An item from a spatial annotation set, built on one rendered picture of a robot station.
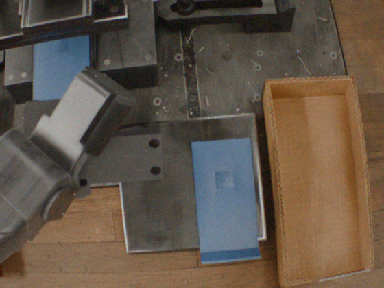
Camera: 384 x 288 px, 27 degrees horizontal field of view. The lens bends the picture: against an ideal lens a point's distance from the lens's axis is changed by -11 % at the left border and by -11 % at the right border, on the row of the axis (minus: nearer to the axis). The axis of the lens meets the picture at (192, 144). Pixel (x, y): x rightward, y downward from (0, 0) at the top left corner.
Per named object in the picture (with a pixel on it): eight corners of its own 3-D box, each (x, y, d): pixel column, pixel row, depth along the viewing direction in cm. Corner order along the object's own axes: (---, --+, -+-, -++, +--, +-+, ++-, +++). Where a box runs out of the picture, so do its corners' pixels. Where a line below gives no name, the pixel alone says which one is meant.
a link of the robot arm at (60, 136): (82, 57, 78) (38, 48, 67) (153, 109, 77) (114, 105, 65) (20, 158, 80) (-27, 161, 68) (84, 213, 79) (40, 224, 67)
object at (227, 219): (201, 267, 103) (201, 264, 100) (191, 142, 107) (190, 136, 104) (258, 260, 103) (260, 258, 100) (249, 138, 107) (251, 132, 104)
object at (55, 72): (35, 129, 100) (33, 121, 97) (37, 17, 104) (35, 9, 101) (89, 123, 101) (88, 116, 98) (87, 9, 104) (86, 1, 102)
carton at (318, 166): (278, 289, 105) (284, 284, 97) (260, 99, 111) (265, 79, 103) (367, 272, 105) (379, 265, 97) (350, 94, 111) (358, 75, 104)
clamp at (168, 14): (160, 41, 112) (158, 13, 103) (158, 19, 113) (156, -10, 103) (273, 34, 113) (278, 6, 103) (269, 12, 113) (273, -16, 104)
